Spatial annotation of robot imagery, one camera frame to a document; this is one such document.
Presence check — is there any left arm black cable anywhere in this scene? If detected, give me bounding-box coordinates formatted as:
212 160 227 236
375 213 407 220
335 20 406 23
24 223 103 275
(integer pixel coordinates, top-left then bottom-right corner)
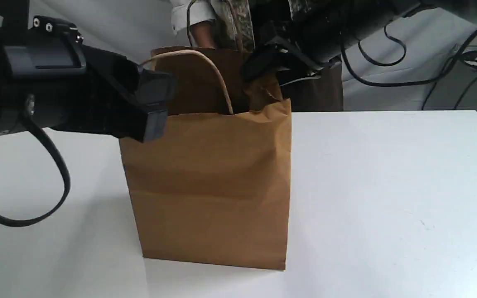
0 120 72 228

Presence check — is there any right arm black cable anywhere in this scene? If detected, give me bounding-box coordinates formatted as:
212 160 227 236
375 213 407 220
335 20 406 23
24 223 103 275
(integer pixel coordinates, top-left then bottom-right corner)
340 19 477 87

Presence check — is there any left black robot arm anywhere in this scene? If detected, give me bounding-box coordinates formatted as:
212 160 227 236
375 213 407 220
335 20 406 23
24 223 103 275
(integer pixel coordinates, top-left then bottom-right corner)
0 0 176 143

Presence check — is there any person's right hand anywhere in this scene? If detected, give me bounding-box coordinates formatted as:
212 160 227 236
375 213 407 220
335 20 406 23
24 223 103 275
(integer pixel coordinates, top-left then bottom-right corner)
190 21 218 49

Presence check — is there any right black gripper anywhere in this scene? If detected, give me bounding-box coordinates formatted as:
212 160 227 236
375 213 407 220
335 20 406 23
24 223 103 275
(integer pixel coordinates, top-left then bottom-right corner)
240 0 379 82

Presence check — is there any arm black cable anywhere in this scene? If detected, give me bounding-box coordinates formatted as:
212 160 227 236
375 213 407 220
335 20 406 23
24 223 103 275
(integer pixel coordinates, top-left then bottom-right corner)
340 19 477 87
0 120 72 228

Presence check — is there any brown paper bag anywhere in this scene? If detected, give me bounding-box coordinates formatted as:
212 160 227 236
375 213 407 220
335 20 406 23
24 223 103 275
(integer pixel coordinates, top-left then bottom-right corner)
118 0 292 271

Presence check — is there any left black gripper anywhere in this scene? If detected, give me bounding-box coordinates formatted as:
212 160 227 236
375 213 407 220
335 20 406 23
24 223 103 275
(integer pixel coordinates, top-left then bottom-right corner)
0 16 177 143

